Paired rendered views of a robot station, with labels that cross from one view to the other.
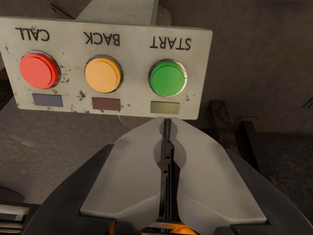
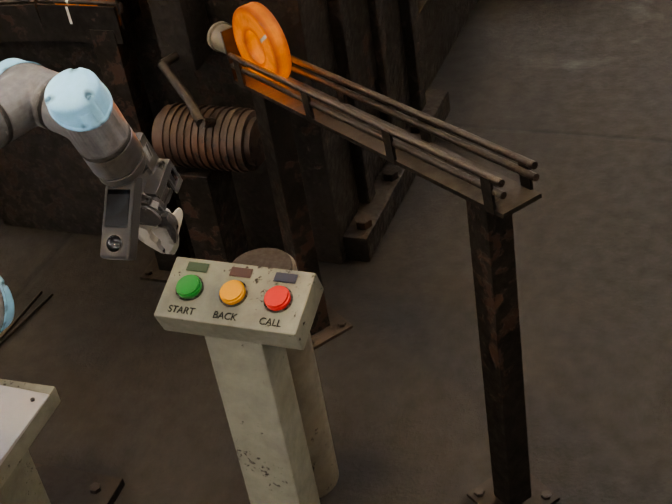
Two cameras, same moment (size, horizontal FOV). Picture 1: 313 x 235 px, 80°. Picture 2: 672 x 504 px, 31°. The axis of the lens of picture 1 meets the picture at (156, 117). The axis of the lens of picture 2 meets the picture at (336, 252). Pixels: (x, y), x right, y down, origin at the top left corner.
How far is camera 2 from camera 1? 170 cm
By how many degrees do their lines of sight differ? 21
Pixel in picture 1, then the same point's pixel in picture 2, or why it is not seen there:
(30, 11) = not seen: outside the picture
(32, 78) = (281, 292)
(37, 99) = (292, 278)
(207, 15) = (211, 473)
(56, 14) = not seen: outside the picture
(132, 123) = (279, 261)
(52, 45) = (260, 314)
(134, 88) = (215, 282)
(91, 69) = (236, 295)
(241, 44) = (160, 422)
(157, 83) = (194, 283)
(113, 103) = (235, 272)
